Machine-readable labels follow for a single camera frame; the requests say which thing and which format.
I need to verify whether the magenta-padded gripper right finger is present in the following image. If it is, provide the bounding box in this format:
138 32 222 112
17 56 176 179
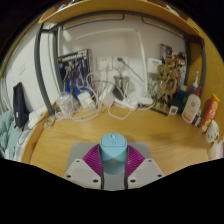
123 144 166 191

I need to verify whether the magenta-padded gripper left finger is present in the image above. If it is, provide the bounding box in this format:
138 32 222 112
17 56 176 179
62 143 105 191

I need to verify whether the light blue computer mouse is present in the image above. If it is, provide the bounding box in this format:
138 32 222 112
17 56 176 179
98 133 129 176

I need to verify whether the grey mouse pad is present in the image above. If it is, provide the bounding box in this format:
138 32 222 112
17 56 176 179
64 141 153 192

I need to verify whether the small white desk clock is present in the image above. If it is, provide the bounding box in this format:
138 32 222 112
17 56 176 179
168 105 179 117

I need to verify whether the white cloth bundle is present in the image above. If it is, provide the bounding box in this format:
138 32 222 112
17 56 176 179
27 106 48 130

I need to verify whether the white power strip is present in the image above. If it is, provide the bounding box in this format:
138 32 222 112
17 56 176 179
113 96 139 111

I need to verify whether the white charger block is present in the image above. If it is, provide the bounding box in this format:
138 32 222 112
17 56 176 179
77 91 94 108

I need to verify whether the blue packet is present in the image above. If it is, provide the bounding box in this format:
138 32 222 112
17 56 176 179
193 114 203 128

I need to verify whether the clear plastic cup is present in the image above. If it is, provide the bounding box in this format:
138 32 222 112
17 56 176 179
209 139 224 160

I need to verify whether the white lotion bottle red cap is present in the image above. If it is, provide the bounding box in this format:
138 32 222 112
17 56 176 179
181 85 203 124

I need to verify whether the white mug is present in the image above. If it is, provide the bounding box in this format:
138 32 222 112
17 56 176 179
205 119 221 144

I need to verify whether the light blue blanket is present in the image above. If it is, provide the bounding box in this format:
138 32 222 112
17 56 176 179
0 109 23 161

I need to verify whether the orange chips can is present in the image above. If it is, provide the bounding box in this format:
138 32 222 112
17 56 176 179
199 93 221 134

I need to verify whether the gold robot model figure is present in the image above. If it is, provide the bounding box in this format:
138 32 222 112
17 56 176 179
153 59 183 116

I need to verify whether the black bag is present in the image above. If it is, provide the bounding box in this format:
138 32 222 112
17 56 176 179
12 82 30 129

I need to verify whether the blue model kit box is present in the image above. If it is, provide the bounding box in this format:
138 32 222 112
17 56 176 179
57 48 94 99

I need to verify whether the printed poster box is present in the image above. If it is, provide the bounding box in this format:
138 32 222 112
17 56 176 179
159 43 188 68

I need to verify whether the white cable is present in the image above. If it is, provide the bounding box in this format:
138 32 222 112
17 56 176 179
44 71 156 129

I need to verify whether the white wall box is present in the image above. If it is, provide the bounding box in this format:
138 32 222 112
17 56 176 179
146 57 163 74

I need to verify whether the white wall socket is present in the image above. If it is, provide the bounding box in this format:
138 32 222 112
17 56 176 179
112 55 129 70
96 55 113 71

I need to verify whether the grey metal desk frame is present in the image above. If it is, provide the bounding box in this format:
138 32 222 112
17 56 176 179
33 9 208 116

